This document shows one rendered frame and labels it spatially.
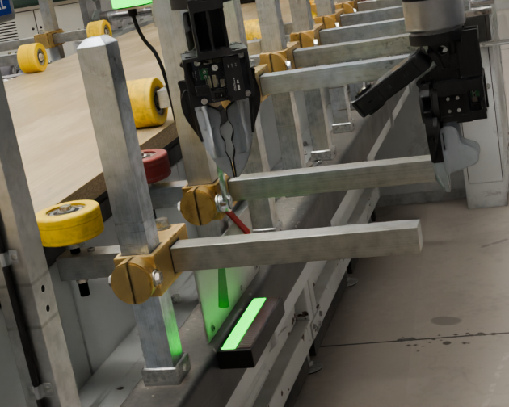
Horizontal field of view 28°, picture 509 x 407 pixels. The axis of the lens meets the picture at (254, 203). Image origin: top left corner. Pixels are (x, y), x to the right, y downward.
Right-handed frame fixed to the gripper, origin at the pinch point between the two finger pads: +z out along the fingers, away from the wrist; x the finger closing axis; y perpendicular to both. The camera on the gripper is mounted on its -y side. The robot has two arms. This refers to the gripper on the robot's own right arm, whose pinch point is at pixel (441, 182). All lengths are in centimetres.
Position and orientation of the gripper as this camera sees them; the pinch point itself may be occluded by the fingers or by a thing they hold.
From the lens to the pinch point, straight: 136.7
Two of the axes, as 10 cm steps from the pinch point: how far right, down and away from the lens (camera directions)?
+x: 2.5, -3.0, 9.2
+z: 1.9, 9.5, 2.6
